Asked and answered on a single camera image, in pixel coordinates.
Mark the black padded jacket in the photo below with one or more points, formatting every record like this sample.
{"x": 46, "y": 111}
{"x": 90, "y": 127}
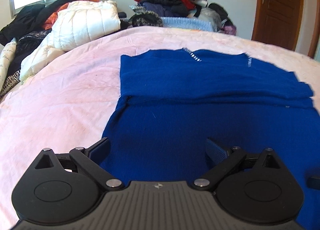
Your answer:
{"x": 165, "y": 1}

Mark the cream printed quilt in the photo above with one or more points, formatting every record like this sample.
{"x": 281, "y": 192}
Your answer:
{"x": 6, "y": 57}

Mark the purple garment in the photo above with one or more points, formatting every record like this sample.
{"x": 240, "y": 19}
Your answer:
{"x": 228, "y": 30}

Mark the dark speckled scarf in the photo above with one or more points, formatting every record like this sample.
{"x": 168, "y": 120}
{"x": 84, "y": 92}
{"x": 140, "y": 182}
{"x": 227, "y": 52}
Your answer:
{"x": 145, "y": 19}

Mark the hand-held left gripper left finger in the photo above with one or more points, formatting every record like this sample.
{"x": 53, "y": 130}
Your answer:
{"x": 100, "y": 148}

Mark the grey white garment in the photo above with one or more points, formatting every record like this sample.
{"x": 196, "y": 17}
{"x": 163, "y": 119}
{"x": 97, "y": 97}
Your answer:
{"x": 201, "y": 2}

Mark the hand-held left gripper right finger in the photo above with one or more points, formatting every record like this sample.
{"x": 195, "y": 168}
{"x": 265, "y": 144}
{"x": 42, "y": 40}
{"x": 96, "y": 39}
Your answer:
{"x": 216, "y": 152}

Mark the white puffer jacket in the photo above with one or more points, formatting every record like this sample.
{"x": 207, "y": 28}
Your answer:
{"x": 87, "y": 20}

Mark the dark patterned cloth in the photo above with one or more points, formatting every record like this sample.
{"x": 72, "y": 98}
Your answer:
{"x": 30, "y": 40}

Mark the brown wooden door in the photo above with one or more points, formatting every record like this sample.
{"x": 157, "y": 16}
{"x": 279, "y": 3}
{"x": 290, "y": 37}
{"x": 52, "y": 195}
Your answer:
{"x": 277, "y": 7}

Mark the pink bed blanket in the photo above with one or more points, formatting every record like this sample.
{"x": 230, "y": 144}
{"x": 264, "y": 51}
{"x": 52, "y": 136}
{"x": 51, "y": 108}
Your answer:
{"x": 62, "y": 95}

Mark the navy garment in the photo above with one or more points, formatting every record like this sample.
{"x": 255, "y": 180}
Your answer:
{"x": 153, "y": 9}

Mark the orange garment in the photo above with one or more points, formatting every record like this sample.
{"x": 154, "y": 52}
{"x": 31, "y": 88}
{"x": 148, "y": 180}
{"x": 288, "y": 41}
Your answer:
{"x": 53, "y": 19}

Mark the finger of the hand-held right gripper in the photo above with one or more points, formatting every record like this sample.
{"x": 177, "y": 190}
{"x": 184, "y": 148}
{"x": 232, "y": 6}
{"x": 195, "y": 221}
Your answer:
{"x": 313, "y": 182}

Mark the light blue knit sweater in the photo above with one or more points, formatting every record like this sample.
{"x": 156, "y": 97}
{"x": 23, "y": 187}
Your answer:
{"x": 182, "y": 22}

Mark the long black jacket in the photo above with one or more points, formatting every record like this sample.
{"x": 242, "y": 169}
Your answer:
{"x": 25, "y": 17}

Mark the black bag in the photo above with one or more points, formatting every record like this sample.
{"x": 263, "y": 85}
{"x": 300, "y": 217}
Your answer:
{"x": 220, "y": 9}

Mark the clear plastic bag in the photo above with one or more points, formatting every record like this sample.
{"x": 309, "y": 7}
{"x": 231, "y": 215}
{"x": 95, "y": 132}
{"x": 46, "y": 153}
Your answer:
{"x": 210, "y": 16}

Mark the zebra striped cloth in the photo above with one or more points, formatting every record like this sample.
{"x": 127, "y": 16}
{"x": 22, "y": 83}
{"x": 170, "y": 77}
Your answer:
{"x": 10, "y": 80}

